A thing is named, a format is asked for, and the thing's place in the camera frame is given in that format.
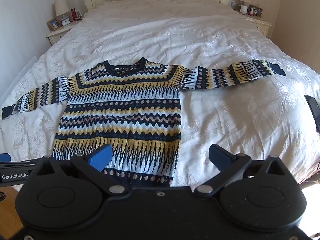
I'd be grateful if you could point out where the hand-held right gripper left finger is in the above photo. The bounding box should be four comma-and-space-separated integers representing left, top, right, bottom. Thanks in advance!
34, 144, 126, 195

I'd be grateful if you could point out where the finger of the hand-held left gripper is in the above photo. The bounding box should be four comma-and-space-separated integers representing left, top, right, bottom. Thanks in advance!
0, 153, 38, 168

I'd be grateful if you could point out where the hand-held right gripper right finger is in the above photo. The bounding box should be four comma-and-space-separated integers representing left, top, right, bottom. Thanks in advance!
194, 144, 292, 197

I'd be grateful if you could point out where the navy yellow patterned knit sweater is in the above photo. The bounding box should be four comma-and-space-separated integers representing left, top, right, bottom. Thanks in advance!
2, 57, 286, 187

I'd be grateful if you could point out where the white embroidered duvet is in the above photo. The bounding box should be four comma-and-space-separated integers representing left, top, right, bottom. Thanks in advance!
0, 0, 320, 188

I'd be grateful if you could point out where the black flat device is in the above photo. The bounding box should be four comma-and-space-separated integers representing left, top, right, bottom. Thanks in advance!
304, 94, 320, 133

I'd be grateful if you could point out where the cream nightstand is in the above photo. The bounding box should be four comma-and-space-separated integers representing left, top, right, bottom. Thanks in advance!
46, 20, 85, 46
232, 7, 272, 36

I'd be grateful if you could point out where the wooden photo frame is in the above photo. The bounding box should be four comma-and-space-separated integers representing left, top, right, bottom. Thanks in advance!
247, 4, 263, 18
47, 19, 62, 30

